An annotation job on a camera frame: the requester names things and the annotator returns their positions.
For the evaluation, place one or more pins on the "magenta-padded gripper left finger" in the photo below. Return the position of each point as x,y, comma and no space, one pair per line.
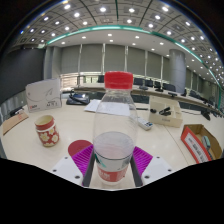
81,160

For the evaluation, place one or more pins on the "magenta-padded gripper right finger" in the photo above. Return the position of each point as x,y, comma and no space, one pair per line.
144,160

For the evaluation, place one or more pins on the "clear red-capped water bottle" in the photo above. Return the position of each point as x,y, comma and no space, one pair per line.
115,110

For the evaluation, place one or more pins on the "flat round red coaster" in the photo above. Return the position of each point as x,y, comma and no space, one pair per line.
77,147

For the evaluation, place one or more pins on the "white power strip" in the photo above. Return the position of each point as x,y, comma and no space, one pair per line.
145,123

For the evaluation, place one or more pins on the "red floral ceramic cup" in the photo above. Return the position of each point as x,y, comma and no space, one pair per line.
47,131

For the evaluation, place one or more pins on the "beige open cardboard tray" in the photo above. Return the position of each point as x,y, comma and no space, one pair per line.
171,120

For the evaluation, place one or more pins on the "open cardboard box red label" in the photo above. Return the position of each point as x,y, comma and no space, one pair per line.
192,141

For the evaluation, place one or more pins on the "black stapler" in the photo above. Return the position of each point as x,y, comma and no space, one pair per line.
165,111

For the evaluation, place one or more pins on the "white paper sheet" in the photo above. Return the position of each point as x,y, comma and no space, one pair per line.
90,106

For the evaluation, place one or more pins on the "black desk phone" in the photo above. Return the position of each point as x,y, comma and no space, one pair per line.
78,99

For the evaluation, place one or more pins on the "long curved conference desk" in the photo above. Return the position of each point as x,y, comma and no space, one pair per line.
146,91

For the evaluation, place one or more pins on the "white cardboard paper box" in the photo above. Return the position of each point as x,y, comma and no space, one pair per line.
43,95

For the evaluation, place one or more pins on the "brown kraft paper envelope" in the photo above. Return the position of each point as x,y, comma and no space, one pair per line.
13,122

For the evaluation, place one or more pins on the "black office chairs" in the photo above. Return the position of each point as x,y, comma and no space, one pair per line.
138,81

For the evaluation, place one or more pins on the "grey round column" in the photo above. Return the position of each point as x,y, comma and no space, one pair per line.
177,70

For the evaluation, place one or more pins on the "ceiling lights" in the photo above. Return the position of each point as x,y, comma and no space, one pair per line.
102,9

